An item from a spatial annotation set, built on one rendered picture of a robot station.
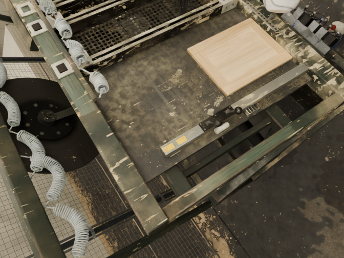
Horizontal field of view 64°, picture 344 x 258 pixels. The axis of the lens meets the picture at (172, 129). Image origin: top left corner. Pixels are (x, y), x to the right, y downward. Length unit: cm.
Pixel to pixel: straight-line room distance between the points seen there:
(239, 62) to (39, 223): 133
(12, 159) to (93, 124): 54
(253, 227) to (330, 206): 87
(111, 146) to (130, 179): 18
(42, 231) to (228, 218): 240
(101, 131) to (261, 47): 105
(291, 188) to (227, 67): 167
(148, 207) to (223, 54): 97
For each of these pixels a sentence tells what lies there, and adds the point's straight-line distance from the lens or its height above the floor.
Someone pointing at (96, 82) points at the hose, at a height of 189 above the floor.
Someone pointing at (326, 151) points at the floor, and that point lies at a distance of 274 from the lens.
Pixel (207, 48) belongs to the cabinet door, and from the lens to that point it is 167.
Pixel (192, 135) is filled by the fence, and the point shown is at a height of 157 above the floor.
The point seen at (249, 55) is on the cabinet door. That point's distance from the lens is 170.
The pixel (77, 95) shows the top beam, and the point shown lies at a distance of 141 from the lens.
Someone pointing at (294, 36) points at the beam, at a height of 83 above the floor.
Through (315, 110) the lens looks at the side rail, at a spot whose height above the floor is 106.
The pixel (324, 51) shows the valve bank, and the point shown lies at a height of 74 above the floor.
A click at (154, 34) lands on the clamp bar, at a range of 165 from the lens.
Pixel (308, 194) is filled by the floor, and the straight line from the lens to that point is 291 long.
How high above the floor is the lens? 256
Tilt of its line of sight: 45 degrees down
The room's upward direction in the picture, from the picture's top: 104 degrees counter-clockwise
